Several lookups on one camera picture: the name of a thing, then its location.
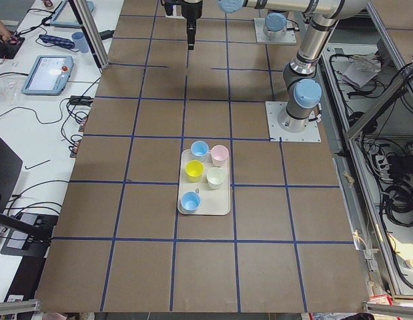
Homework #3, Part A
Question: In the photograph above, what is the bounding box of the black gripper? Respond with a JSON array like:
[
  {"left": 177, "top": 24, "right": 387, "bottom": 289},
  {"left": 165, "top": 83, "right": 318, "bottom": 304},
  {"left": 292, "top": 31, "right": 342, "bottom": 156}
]
[{"left": 160, "top": 0, "right": 203, "bottom": 51}]

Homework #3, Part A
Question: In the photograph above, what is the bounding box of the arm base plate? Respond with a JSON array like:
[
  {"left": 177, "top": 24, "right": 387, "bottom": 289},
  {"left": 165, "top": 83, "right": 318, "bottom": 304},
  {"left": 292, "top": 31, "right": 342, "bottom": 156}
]
[
  {"left": 265, "top": 101, "right": 322, "bottom": 143},
  {"left": 254, "top": 18, "right": 297, "bottom": 45}
]

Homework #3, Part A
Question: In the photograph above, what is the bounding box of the yellow plastic cup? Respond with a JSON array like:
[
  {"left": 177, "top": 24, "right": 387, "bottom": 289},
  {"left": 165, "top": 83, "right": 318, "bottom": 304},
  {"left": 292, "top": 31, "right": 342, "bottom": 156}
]
[{"left": 185, "top": 160, "right": 204, "bottom": 183}]

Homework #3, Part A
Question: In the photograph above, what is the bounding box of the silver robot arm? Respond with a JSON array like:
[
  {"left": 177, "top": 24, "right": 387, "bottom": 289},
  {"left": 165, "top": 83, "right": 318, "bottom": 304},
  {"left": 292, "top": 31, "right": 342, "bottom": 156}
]
[
  {"left": 263, "top": 12, "right": 287, "bottom": 37},
  {"left": 217, "top": 0, "right": 367, "bottom": 133}
]

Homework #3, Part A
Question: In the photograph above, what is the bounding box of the pale cream plastic cup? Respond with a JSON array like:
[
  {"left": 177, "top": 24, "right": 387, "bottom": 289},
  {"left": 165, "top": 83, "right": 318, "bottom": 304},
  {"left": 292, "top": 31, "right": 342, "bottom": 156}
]
[{"left": 206, "top": 167, "right": 226, "bottom": 189}]

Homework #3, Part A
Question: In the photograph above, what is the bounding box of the cream plastic tray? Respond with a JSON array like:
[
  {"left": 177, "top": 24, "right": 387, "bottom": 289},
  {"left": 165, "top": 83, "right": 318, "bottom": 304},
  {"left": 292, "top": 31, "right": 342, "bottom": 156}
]
[{"left": 177, "top": 149, "right": 232, "bottom": 215}]

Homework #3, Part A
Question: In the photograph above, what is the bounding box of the black power adapter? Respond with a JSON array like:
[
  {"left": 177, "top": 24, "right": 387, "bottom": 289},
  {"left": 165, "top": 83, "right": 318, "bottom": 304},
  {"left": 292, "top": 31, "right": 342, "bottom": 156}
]
[{"left": 69, "top": 95, "right": 93, "bottom": 106}]

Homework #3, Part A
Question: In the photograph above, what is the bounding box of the pink plastic cup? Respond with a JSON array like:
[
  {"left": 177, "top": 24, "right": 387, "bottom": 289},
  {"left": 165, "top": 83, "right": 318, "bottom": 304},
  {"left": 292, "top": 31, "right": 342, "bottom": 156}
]
[{"left": 210, "top": 145, "right": 230, "bottom": 167}]

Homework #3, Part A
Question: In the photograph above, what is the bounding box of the blue checkered cloth pouch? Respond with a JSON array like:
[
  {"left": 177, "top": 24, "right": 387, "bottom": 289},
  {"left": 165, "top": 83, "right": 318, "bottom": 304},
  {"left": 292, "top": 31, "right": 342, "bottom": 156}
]
[{"left": 39, "top": 34, "right": 75, "bottom": 49}]

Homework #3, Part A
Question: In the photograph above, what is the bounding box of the blue plastic cup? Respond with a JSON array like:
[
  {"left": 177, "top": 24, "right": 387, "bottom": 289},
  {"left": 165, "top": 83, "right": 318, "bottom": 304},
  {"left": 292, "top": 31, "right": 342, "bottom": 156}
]
[
  {"left": 179, "top": 191, "right": 201, "bottom": 214},
  {"left": 190, "top": 141, "right": 209, "bottom": 162}
]

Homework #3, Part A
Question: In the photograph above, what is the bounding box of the blue cup on desk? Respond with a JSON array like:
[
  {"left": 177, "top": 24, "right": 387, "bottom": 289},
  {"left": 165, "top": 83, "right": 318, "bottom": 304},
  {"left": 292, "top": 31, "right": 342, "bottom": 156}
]
[{"left": 71, "top": 31, "right": 89, "bottom": 53}]

